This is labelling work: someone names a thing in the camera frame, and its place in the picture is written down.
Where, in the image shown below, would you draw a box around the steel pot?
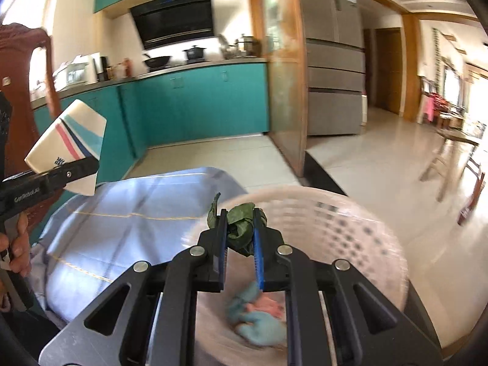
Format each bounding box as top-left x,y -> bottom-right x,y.
234,36 -> 260,57

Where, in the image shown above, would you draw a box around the wooden stool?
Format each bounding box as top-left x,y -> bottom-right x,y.
419,127 -> 481,203

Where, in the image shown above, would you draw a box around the salmon pink wrapper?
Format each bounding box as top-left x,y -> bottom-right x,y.
244,293 -> 286,319

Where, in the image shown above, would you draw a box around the white striped paper box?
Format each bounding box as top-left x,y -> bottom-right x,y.
24,99 -> 107,197

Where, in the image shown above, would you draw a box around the carved wooden chair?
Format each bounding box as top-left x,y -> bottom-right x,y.
0,23 -> 63,184

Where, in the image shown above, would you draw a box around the teal crumpled wrapper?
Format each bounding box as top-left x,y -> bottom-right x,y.
227,280 -> 288,347

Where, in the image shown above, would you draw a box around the wooden door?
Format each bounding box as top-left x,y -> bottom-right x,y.
375,27 -> 403,115

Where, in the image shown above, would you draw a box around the person's left hand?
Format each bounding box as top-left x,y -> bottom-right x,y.
0,213 -> 33,279

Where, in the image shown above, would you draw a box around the teal lower kitchen cabinets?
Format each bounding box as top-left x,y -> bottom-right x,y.
30,63 -> 272,184

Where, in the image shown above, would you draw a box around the pink chairs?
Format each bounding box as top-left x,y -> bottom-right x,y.
421,93 -> 464,124

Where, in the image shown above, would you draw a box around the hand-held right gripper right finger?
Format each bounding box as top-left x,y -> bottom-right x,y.
252,208 -> 445,366

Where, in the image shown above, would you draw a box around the white countertop appliance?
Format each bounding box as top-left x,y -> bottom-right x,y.
56,55 -> 100,88

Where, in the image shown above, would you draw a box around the black wok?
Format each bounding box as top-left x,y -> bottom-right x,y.
143,53 -> 172,70

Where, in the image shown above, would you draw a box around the blue striped cloth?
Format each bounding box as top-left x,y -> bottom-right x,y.
30,167 -> 248,323

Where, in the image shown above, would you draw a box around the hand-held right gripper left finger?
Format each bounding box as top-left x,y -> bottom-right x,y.
38,209 -> 229,366

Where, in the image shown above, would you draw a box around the grey kitchen countertop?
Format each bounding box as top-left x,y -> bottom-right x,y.
30,58 -> 267,109

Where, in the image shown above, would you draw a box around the grey refrigerator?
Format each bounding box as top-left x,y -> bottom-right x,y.
297,0 -> 367,137

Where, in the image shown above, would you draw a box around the green vine garland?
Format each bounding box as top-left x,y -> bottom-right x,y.
432,28 -> 445,84

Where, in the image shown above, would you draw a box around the green leaf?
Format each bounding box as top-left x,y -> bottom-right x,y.
207,192 -> 255,257

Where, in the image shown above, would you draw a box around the black range hood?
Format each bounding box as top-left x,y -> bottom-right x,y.
129,0 -> 214,51

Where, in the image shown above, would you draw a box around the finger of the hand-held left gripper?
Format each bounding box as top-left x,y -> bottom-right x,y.
43,157 -> 100,196

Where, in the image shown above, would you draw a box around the white plastic basket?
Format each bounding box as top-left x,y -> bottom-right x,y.
194,187 -> 410,366

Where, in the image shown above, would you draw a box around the black cooking pot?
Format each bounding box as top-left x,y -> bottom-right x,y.
183,46 -> 207,62

